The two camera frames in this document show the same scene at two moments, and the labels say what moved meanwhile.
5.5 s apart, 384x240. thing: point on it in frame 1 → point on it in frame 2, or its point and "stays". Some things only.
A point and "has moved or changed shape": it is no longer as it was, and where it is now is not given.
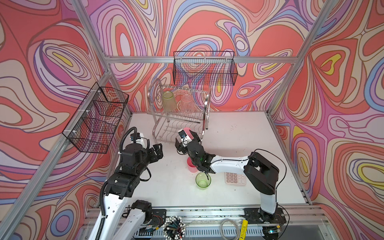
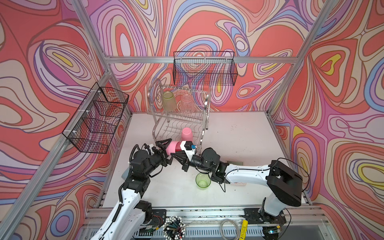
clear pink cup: [187, 104] stays
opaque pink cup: [191, 167] has moved or changed shape
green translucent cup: [202, 181] stays
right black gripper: [180, 147] → [184, 161]
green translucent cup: [169, 103] stays
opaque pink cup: [187, 130] stays
